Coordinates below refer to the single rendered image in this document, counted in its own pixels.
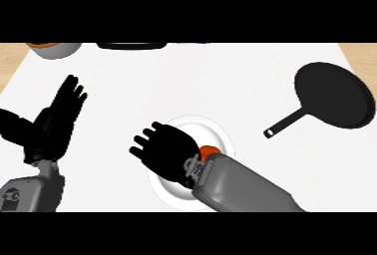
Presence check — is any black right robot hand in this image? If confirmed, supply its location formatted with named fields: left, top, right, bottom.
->
left=128, top=121, right=201, bottom=189

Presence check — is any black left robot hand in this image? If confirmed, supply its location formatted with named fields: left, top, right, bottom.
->
left=0, top=74, right=90, bottom=165

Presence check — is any orange can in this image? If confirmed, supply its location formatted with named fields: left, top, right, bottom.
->
left=196, top=144, right=223, bottom=161

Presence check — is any white round plate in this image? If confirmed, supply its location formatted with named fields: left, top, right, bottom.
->
left=146, top=115, right=235, bottom=211

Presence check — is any black frying pan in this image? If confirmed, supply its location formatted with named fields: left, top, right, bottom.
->
left=261, top=61, right=377, bottom=139

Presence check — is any white bowl with orange contents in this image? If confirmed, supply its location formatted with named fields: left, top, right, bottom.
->
left=25, top=43, right=84, bottom=61

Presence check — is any black flat appliance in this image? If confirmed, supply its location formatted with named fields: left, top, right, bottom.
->
left=96, top=43, right=168, bottom=51

